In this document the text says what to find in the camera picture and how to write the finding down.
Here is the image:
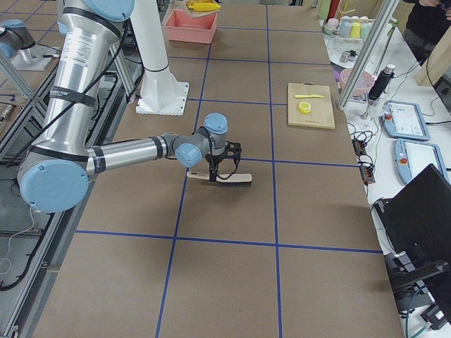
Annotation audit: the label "black water bottle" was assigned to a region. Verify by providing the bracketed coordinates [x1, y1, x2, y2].
[368, 64, 395, 101]

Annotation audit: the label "beige hand brush black bristles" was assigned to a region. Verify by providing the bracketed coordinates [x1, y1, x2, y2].
[187, 171, 252, 187]

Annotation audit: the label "yellow plastic toy knife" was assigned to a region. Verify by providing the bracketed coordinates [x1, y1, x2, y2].
[294, 94, 326, 99]

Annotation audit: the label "blue teach pendant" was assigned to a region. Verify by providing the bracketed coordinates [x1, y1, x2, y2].
[381, 100, 431, 141]
[394, 139, 450, 184]

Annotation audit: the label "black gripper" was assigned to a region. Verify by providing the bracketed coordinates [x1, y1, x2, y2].
[205, 141, 242, 182]

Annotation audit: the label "wooden cutting board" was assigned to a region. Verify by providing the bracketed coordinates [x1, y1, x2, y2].
[288, 83, 335, 130]

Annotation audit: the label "black power strip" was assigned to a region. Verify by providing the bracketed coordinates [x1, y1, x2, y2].
[352, 139, 376, 186]

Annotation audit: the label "pink bowl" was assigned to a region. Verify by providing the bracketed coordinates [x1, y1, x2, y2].
[339, 68, 376, 96]

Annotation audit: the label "aluminium frame post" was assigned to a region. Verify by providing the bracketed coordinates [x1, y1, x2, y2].
[337, 0, 400, 111]

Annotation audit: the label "black monitor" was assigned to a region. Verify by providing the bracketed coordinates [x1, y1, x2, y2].
[376, 164, 450, 302]

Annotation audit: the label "yellow toy lemon slices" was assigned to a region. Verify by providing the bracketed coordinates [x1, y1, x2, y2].
[297, 101, 311, 114]

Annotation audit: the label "left blue teach pendant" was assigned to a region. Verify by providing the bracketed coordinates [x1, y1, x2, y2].
[381, 100, 431, 141]

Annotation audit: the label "beige plastic dustpan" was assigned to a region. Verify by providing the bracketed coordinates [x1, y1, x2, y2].
[184, 0, 221, 18]

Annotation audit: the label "right blue teach pendant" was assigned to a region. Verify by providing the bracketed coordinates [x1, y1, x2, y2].
[394, 139, 450, 184]

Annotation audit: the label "pink plastic bin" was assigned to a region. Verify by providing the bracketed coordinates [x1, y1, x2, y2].
[163, 9, 217, 44]

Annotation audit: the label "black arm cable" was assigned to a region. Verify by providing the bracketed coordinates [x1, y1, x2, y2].
[202, 126, 242, 180]

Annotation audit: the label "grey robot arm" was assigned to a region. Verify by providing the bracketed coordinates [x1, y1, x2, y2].
[17, 1, 242, 213]

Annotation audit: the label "pastel cup set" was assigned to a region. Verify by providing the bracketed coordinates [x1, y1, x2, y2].
[323, 15, 374, 39]

